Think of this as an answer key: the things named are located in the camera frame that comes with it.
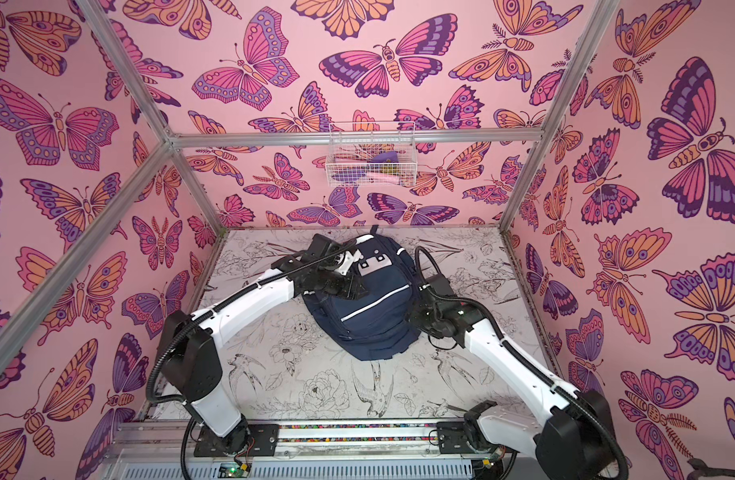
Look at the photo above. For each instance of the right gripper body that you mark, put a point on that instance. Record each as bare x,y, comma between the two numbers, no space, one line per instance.
420,315

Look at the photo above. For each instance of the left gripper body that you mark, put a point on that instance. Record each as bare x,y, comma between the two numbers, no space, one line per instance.
333,283

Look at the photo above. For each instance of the navy blue backpack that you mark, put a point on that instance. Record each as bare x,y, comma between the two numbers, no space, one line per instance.
376,325

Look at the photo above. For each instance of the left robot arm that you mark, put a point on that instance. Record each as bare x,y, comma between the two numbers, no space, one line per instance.
191,363

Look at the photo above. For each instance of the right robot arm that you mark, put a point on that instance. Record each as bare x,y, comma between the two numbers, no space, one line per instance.
570,432

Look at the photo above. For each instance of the green circuit board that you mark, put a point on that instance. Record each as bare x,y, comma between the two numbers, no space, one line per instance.
233,471

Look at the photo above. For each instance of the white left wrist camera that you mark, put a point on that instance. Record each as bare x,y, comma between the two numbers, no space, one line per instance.
345,261

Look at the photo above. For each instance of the white wire basket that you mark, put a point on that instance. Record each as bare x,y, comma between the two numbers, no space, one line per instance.
381,153

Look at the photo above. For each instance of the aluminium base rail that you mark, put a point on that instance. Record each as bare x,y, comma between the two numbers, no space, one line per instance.
339,449

